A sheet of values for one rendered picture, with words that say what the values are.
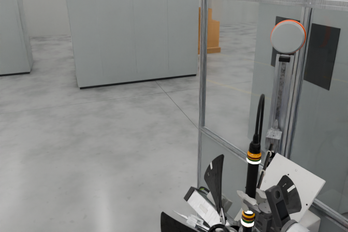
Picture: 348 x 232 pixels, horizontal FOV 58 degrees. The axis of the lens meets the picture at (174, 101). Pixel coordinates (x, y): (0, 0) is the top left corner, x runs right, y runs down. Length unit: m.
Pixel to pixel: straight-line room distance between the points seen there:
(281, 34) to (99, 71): 5.26
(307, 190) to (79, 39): 5.45
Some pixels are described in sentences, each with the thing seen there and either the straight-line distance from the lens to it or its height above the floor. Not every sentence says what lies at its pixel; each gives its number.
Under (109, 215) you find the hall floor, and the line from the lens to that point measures 3.30.
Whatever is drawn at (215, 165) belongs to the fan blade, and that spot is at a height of 1.37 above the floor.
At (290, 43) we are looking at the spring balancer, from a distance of 1.60.
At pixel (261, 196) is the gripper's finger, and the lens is 1.12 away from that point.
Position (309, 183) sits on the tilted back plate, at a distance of 1.51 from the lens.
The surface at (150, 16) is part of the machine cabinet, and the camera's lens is 6.51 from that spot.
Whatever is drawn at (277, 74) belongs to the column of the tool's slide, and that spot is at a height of 1.70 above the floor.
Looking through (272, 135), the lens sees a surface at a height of 1.40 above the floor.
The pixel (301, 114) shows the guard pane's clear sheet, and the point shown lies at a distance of 1.83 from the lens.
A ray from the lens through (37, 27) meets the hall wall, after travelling 13.08.
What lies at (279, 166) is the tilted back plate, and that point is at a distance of 1.58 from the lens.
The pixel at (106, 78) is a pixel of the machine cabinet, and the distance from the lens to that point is 6.60.
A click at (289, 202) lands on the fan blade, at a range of 1.23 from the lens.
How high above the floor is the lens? 2.17
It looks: 22 degrees down
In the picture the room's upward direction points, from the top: 1 degrees counter-clockwise
